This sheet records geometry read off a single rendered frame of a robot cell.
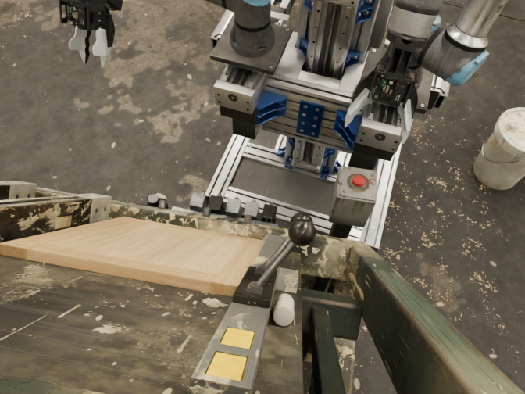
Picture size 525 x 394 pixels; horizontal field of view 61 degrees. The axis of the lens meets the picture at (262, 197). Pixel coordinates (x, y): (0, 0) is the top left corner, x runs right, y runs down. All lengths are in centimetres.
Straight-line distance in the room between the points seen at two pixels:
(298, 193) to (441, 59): 107
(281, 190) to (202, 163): 56
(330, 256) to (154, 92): 191
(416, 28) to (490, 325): 178
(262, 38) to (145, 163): 129
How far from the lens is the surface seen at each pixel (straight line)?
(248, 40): 153
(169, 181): 251
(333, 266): 133
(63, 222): 119
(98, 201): 134
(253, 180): 222
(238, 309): 57
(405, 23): 86
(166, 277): 79
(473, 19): 134
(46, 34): 354
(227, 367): 42
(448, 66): 137
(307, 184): 223
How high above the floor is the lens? 208
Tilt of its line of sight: 59 degrees down
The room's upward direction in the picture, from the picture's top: 2 degrees clockwise
